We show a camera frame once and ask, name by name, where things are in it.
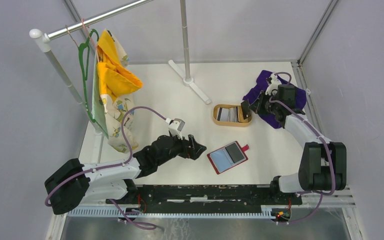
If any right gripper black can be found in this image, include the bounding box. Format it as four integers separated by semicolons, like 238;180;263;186
248;90;281;116

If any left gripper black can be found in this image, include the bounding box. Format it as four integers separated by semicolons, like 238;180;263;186
157;131;206;166

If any black credit card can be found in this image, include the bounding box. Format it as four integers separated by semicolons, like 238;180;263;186
240;100;252;122

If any oval wooden tray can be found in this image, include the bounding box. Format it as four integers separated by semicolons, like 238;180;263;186
212;104;253;127

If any red card holder wallet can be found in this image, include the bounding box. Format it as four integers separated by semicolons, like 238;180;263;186
207;141;250;175

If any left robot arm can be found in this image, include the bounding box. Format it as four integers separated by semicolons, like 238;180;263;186
44;134;207;215

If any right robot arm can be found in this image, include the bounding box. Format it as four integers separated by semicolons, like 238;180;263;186
247;84;347;204

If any silver credit card in tray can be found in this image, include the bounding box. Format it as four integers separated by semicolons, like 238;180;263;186
215;106;239;123

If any purple cloth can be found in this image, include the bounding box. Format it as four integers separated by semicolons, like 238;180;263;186
242;70;307;129

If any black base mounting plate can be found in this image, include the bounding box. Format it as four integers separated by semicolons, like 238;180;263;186
116;184;303;214

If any yellow dinosaur print garment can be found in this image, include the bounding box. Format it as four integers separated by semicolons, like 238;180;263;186
91;29;143;154

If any green clothes hanger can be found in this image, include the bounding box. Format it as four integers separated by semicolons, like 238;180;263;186
77;39;97;123

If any metal clothes rack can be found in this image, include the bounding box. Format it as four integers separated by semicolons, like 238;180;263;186
28;0;212;163

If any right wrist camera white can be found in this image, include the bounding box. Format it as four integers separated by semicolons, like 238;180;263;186
265;73;282;96

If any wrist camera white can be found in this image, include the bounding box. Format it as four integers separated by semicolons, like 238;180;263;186
166;118;185;140
265;73;282;96

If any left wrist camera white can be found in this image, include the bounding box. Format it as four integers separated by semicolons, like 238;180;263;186
166;118;185;140

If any white cable duct strip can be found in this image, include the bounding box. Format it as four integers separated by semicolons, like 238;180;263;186
67;206;275;220

